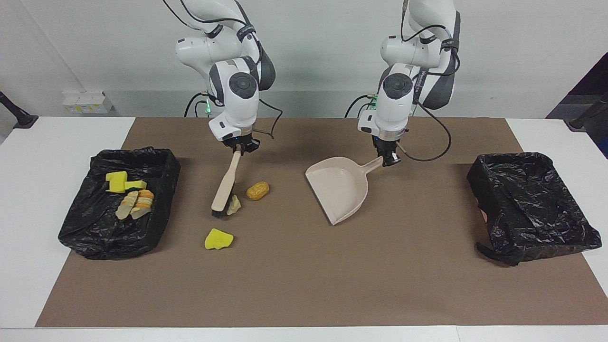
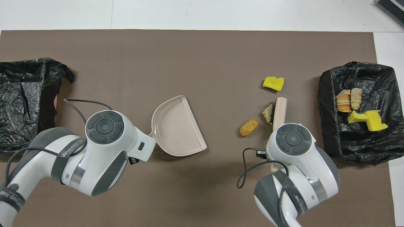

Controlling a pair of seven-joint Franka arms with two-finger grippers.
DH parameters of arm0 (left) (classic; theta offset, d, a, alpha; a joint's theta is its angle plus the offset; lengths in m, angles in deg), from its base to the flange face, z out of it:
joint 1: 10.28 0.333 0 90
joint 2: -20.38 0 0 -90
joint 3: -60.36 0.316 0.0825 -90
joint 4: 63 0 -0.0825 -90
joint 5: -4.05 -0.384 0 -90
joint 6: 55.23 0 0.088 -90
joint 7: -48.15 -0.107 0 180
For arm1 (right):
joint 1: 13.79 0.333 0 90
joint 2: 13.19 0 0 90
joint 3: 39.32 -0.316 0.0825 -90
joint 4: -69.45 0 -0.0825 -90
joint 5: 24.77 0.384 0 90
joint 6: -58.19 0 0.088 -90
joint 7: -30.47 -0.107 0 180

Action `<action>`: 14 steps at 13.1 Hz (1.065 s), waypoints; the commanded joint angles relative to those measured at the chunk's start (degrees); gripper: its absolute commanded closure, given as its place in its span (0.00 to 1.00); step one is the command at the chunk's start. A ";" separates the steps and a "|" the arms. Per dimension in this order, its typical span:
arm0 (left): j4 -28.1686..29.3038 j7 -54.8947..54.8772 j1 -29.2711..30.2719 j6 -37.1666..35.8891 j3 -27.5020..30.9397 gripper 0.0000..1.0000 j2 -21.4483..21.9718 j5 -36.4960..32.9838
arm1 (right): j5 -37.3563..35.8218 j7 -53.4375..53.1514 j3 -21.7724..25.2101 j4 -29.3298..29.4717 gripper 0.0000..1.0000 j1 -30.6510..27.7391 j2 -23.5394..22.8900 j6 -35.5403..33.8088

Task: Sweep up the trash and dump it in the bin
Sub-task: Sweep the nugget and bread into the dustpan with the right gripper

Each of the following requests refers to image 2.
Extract yellow sponge piece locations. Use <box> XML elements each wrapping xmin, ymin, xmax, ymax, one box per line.
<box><xmin>263</xmin><ymin>77</ymin><xmax>284</xmax><ymax>92</ymax></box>
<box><xmin>366</xmin><ymin>110</ymin><xmax>388</xmax><ymax>131</ymax></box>

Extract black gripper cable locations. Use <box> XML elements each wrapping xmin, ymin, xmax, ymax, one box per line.
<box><xmin>237</xmin><ymin>148</ymin><xmax>289</xmax><ymax>189</ymax></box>
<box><xmin>63</xmin><ymin>99</ymin><xmax>113</xmax><ymax>125</ymax></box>

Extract grey ribbed object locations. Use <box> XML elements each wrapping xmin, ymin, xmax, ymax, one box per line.
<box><xmin>376</xmin><ymin>0</ymin><xmax>404</xmax><ymax>27</ymax></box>

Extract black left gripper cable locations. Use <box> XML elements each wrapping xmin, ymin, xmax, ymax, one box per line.
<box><xmin>63</xmin><ymin>99</ymin><xmax>113</xmax><ymax>125</ymax></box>

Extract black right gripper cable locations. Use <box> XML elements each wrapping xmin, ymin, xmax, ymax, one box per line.
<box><xmin>237</xmin><ymin>148</ymin><xmax>289</xmax><ymax>189</ymax></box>

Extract beige plastic dustpan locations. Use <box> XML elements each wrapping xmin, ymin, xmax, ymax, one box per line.
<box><xmin>148</xmin><ymin>95</ymin><xmax>208</xmax><ymax>157</ymax></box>

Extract brown table mat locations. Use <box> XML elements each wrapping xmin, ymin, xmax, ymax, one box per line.
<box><xmin>0</xmin><ymin>30</ymin><xmax>396</xmax><ymax>227</ymax></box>

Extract beige brush with black bristles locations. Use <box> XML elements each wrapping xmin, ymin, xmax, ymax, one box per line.
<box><xmin>268</xmin><ymin>97</ymin><xmax>288</xmax><ymax>172</ymax></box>

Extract yellow sponge with green side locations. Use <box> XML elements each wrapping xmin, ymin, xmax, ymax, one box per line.
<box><xmin>347</xmin><ymin>110</ymin><xmax>368</xmax><ymax>124</ymax></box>

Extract brown peanut shaped toy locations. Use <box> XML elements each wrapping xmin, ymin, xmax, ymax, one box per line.
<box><xmin>239</xmin><ymin>119</ymin><xmax>260</xmax><ymax>137</ymax></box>

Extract black bag lined bin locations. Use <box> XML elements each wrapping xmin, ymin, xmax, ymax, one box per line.
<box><xmin>0</xmin><ymin>58</ymin><xmax>75</xmax><ymax>154</ymax></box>
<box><xmin>318</xmin><ymin>61</ymin><xmax>404</xmax><ymax>165</ymax></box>

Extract small beige bread chunk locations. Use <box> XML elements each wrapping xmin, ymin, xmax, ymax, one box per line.
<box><xmin>262</xmin><ymin>104</ymin><xmax>274</xmax><ymax>124</ymax></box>

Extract beige bread chunk orange crust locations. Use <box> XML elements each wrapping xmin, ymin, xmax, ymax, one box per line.
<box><xmin>336</xmin><ymin>90</ymin><xmax>352</xmax><ymax>113</ymax></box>

